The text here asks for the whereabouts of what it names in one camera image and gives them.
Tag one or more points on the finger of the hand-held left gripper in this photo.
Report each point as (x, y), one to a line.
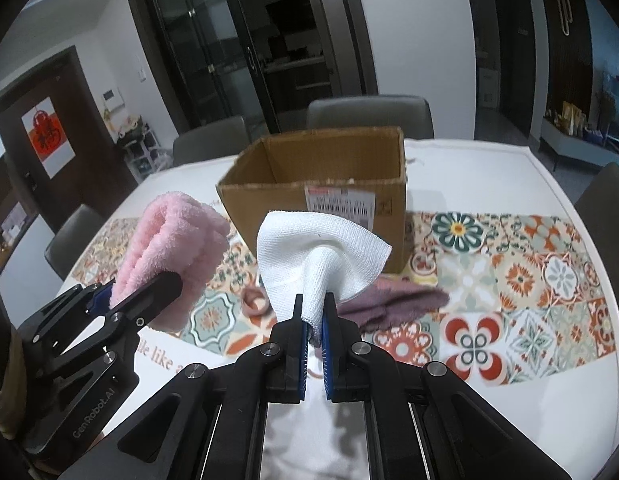
(144, 300)
(64, 315)

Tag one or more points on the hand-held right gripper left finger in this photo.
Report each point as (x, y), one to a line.
(302, 355)

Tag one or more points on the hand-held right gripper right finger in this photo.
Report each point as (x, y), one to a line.
(327, 355)

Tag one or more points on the pink fluffy towel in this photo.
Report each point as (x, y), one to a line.
(174, 240)

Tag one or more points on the white mesh cloth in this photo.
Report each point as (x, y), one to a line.
(309, 240)

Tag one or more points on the brown cardboard box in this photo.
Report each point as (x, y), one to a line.
(339, 160)

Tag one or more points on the grey dining chair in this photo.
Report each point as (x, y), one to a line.
(209, 142)
(369, 117)
(607, 200)
(72, 245)

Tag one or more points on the purple towel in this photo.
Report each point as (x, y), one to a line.
(399, 300)

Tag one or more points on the shoe rack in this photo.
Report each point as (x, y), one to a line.
(139, 152)

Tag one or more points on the dark wooden door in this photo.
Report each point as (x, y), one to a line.
(89, 160)

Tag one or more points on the red and white door poster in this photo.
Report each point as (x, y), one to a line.
(47, 137)

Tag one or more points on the white intercom panel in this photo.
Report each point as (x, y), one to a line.
(112, 100)

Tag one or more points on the dark sliding glass door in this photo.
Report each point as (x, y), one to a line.
(214, 50)

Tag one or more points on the white sideboard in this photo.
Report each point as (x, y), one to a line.
(579, 147)

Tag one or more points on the dark room door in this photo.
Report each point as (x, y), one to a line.
(512, 50)

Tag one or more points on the white light switch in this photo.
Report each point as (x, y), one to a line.
(142, 75)

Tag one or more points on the dark slatted wall panel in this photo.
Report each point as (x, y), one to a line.
(584, 70)

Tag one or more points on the looped wall lamp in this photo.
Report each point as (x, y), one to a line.
(565, 10)

